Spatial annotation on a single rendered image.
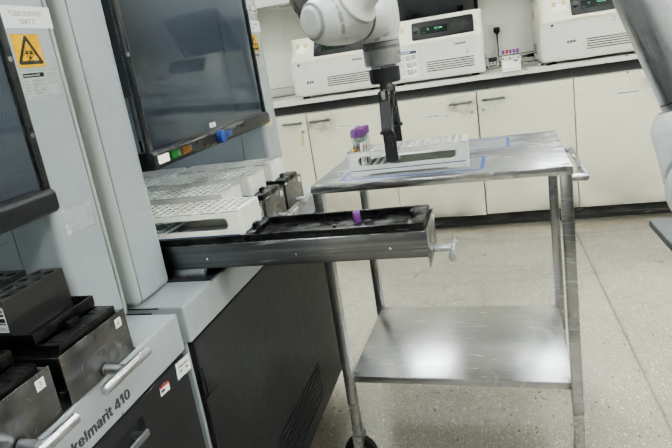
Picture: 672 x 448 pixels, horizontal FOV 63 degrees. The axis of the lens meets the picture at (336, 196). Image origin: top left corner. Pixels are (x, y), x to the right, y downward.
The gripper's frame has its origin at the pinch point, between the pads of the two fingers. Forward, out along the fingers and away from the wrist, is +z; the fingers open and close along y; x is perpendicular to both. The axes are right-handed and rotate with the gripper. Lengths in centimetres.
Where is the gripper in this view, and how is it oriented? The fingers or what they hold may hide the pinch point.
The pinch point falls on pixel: (394, 148)
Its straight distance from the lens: 141.0
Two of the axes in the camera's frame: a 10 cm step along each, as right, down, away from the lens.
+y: 2.3, -2.7, 9.3
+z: 1.5, 9.6, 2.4
